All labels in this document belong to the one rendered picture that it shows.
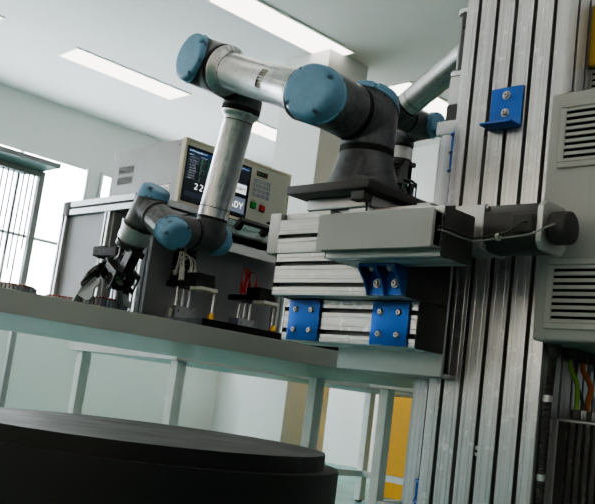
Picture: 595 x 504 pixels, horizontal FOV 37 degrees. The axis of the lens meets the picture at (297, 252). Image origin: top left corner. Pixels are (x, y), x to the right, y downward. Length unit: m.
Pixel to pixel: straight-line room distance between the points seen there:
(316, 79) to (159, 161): 1.08
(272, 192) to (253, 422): 4.07
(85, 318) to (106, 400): 7.98
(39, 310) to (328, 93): 0.75
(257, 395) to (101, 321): 4.81
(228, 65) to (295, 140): 5.03
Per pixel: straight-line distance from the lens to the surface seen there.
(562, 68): 1.85
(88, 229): 2.77
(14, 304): 1.93
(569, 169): 1.72
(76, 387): 4.54
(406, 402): 6.45
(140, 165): 2.85
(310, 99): 1.77
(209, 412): 10.82
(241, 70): 1.98
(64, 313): 1.98
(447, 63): 2.51
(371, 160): 1.84
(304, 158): 6.90
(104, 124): 10.02
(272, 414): 6.65
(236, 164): 2.17
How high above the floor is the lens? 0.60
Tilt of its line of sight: 9 degrees up
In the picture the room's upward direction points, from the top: 7 degrees clockwise
